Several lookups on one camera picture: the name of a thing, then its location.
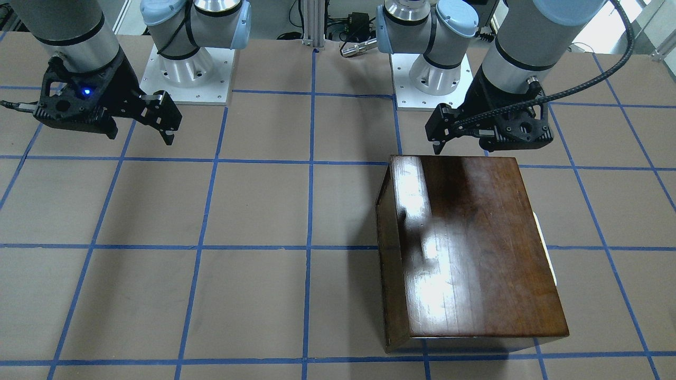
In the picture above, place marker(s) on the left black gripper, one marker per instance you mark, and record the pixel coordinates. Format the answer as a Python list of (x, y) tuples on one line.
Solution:
[(477, 96)]

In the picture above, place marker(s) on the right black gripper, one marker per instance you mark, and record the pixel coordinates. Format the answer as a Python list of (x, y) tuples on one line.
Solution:
[(124, 84)]

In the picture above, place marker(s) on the light wooden drawer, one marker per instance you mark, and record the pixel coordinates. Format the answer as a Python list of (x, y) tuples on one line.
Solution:
[(546, 248)]

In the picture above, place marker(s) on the dark wooden drawer cabinet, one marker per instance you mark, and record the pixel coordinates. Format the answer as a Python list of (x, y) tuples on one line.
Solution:
[(462, 259)]

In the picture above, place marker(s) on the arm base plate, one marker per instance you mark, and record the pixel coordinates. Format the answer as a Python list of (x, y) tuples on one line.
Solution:
[(203, 79), (433, 79)]

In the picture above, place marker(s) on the aluminium frame post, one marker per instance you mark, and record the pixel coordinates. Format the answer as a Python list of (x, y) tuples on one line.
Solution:
[(314, 23)]

